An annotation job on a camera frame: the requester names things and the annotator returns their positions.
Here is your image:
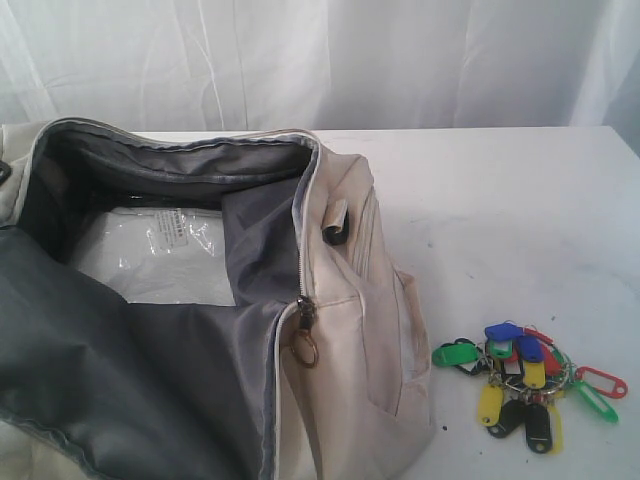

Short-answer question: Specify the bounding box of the white backdrop curtain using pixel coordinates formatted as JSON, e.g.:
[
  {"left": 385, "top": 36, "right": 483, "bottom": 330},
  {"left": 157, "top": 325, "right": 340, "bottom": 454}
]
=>
[{"left": 1, "top": 1, "right": 639, "bottom": 134}]

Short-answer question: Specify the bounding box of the beige duffel bag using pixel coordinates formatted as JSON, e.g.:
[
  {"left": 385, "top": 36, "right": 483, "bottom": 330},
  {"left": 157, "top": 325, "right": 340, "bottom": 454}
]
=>
[{"left": 1, "top": 118, "right": 431, "bottom": 479}]

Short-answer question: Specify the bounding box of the white plastic wrapped package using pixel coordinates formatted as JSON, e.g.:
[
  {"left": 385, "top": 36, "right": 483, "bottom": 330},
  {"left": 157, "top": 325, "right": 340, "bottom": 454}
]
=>
[{"left": 69, "top": 208, "right": 235, "bottom": 306}]

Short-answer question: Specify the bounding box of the colourful key tag bunch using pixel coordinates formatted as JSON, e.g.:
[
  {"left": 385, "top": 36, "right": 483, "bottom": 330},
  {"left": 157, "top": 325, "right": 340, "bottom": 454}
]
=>
[{"left": 432, "top": 321, "right": 629, "bottom": 455}]

